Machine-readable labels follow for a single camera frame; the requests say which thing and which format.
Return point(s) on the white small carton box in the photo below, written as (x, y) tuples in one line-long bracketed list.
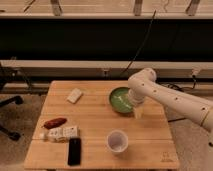
[(60, 134)]

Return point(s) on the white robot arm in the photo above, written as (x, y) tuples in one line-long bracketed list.
[(142, 84)]

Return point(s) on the black smartphone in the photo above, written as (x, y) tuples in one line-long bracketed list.
[(74, 152)]

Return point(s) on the green ceramic bowl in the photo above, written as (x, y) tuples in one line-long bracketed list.
[(119, 101)]

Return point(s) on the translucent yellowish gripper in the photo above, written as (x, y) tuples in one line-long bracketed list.
[(138, 111)]

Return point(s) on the white plastic cup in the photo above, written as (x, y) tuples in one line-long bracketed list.
[(117, 141)]

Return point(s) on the black office chair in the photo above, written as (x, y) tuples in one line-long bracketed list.
[(15, 136)]

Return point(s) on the red sausage toy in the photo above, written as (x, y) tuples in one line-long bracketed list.
[(54, 123)]

